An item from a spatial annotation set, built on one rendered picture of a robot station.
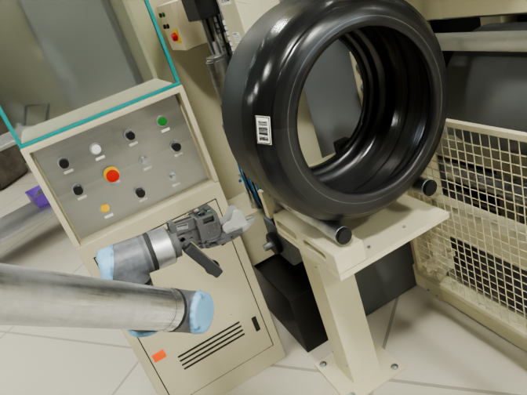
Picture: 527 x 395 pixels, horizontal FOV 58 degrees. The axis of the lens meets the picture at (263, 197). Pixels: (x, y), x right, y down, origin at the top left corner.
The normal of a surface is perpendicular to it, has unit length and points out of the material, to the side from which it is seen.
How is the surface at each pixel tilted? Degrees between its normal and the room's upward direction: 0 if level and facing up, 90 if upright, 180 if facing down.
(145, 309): 94
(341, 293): 90
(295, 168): 92
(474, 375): 0
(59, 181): 90
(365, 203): 100
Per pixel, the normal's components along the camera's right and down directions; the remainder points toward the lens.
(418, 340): -0.29, -0.86
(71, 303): 0.86, 0.06
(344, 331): 0.42, 0.28
